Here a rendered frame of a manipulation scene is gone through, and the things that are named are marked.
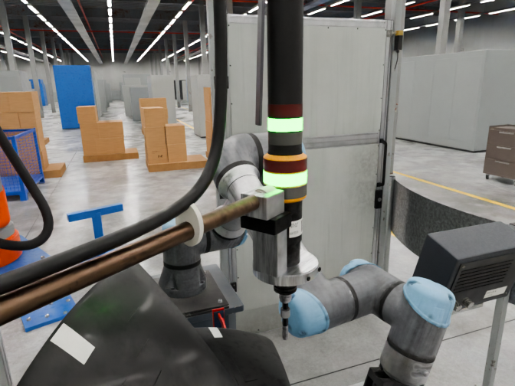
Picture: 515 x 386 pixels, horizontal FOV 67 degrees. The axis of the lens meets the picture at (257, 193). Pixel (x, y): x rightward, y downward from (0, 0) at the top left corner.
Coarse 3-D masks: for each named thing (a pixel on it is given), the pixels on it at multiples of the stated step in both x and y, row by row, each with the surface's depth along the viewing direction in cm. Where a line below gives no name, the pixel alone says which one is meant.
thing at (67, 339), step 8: (64, 328) 30; (56, 336) 30; (64, 336) 30; (72, 336) 30; (80, 336) 31; (56, 344) 29; (64, 344) 30; (72, 344) 30; (80, 344) 31; (88, 344) 31; (72, 352) 30; (80, 352) 30; (88, 352) 31; (80, 360) 30
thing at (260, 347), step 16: (208, 336) 67; (224, 336) 68; (240, 336) 69; (256, 336) 72; (224, 352) 63; (240, 352) 64; (256, 352) 65; (272, 352) 67; (240, 368) 60; (256, 368) 60; (272, 368) 62; (240, 384) 56; (256, 384) 57; (272, 384) 57; (288, 384) 58
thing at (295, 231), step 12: (288, 204) 38; (300, 204) 39; (300, 216) 39; (288, 228) 38; (300, 228) 39; (288, 240) 39; (300, 240) 40; (288, 252) 39; (288, 264) 40; (276, 288) 41; (288, 288) 41
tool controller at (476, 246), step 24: (432, 240) 99; (456, 240) 98; (480, 240) 99; (504, 240) 100; (432, 264) 100; (456, 264) 93; (480, 264) 95; (504, 264) 99; (456, 288) 97; (480, 288) 101; (504, 288) 106
